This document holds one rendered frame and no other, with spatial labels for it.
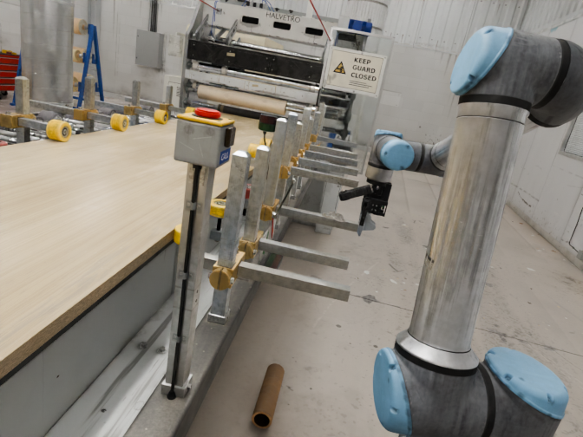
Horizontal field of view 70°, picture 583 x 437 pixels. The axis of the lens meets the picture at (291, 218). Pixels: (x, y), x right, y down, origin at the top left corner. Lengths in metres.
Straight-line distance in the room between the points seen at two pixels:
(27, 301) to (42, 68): 4.46
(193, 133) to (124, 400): 0.59
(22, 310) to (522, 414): 0.84
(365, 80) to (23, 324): 3.26
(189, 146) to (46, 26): 4.52
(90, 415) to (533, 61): 1.01
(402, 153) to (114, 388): 0.96
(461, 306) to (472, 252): 0.10
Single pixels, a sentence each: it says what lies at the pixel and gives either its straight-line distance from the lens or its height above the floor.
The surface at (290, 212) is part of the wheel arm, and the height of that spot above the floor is 0.85.
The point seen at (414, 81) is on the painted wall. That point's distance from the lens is 10.09.
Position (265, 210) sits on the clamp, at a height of 0.86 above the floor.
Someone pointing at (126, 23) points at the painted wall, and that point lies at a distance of 12.02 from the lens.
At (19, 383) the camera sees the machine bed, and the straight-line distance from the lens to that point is 0.82.
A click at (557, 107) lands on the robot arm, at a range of 0.86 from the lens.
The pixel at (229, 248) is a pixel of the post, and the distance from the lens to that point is 0.98.
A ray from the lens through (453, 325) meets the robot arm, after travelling 0.79.
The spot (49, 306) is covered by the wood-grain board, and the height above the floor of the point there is 0.90.
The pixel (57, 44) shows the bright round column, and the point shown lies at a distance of 5.15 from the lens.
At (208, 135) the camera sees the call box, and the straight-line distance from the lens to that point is 0.64.
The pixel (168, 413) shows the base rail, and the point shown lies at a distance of 0.85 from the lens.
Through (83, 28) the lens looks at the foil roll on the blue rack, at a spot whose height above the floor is 1.47.
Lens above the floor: 1.30
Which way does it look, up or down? 18 degrees down
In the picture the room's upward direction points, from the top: 11 degrees clockwise
